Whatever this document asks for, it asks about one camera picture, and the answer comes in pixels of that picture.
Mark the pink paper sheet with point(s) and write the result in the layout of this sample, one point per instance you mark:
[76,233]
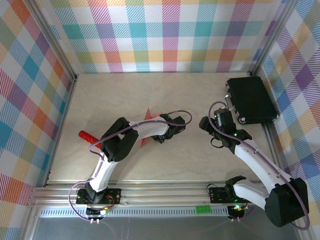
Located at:
[150,115]

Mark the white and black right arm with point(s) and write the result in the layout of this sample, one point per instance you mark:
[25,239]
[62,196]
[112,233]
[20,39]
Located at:
[260,162]

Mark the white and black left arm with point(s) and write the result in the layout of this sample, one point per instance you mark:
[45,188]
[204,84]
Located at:
[150,128]

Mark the grey metal sheet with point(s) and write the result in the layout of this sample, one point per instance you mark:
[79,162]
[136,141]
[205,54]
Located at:
[162,230]

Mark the black carrying case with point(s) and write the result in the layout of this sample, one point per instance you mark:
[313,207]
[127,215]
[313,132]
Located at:
[252,100]

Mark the black controller board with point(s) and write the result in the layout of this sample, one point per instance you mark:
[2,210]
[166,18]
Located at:
[236,212]
[96,212]

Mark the flat green toy brick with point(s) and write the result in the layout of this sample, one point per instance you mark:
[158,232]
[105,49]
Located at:
[203,209]

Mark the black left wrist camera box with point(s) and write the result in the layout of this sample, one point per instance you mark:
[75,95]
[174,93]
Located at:
[179,120]

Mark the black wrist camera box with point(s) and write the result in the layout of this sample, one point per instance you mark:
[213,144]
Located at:
[179,120]
[223,118]

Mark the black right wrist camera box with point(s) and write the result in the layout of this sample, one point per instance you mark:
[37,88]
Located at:
[223,118]

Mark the aluminium side rail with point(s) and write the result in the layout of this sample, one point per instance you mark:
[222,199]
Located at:
[268,135]
[65,115]

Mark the aluminium mounting rail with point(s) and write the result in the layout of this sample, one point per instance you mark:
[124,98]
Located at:
[162,195]

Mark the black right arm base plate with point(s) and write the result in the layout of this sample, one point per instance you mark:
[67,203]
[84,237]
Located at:
[216,195]

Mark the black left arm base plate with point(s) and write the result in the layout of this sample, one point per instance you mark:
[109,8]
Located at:
[115,196]

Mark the aluminium corner post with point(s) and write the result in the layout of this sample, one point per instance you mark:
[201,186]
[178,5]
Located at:
[55,45]
[272,37]

